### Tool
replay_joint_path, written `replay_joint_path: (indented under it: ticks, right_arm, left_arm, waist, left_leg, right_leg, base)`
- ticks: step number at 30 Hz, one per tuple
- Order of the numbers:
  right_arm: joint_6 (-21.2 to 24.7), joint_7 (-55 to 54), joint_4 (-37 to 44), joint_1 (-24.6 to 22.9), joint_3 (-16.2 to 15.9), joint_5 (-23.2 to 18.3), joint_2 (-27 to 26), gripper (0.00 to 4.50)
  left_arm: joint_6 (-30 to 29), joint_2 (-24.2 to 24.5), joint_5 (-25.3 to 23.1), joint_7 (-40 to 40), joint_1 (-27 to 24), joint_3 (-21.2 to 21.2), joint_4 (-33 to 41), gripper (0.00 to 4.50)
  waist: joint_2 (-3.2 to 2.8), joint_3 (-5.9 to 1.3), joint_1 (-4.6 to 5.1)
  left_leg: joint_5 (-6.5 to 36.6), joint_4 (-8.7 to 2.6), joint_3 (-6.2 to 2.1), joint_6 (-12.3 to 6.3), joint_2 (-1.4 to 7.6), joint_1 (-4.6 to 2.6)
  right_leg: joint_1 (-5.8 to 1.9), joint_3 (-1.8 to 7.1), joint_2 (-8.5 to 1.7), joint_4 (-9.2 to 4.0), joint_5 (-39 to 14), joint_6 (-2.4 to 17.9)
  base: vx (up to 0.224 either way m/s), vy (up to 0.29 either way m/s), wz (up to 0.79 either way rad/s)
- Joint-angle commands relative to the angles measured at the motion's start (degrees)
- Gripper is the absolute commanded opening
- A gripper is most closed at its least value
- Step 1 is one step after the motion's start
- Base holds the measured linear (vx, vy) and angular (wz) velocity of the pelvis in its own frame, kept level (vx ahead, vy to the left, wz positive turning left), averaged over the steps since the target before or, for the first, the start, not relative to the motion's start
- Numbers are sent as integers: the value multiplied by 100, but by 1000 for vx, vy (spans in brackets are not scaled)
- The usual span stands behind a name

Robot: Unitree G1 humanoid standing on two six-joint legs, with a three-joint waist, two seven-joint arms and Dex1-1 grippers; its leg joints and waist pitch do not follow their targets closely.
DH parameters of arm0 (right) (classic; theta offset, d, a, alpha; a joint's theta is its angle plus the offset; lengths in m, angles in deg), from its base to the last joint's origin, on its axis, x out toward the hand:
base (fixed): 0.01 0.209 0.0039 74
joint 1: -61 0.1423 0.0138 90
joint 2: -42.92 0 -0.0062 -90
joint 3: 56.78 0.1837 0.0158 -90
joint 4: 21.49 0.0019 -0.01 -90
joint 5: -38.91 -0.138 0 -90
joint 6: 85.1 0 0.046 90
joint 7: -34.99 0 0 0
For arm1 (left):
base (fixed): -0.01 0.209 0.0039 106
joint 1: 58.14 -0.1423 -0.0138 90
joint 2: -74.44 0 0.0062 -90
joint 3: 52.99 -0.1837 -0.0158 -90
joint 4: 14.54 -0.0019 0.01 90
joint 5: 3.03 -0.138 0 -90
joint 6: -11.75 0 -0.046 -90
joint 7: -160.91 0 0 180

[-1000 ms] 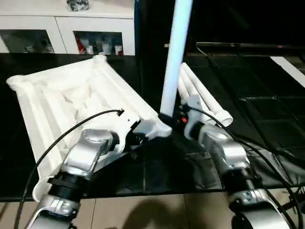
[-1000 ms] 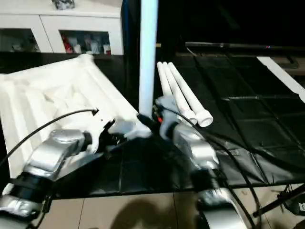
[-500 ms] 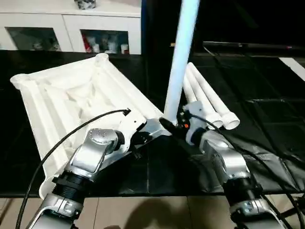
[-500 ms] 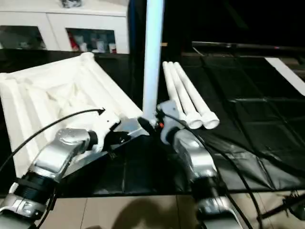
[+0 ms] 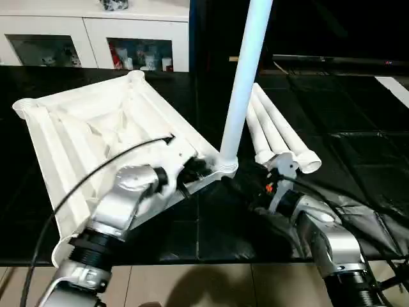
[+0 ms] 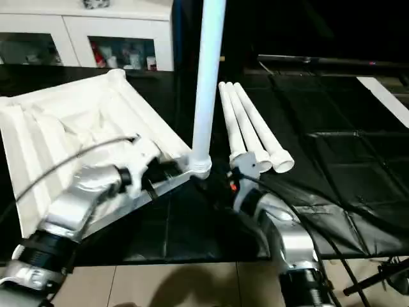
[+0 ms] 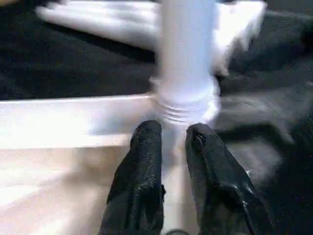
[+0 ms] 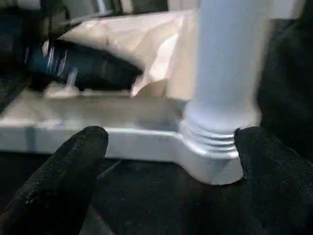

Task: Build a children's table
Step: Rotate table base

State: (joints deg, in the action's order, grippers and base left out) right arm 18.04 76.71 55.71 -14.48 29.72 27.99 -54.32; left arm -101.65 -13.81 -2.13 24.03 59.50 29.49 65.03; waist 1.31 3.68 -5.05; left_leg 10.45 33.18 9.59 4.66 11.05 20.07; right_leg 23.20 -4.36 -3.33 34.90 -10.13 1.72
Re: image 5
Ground dark long rail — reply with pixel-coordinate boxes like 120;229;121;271
274;56;409;70

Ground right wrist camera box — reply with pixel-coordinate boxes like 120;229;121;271
264;150;299;187

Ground white flat strip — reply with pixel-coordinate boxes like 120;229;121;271
377;77;409;106

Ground white plastic table leg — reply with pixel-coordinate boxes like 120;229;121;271
219;0;274;172
246;96;275;168
249;86;295;168
254;82;322;175

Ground white plastic table top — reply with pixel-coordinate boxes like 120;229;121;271
13;70;239;266

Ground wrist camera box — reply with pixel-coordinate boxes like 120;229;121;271
264;150;299;187
150;138;194;198

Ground white glass-door cabinet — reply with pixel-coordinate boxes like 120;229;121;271
0;0;190;72

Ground grey crumpled object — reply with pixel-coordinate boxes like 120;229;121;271
101;0;130;11

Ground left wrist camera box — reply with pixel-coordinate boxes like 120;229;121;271
150;138;194;198

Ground black work mat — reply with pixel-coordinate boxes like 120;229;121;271
0;64;409;264

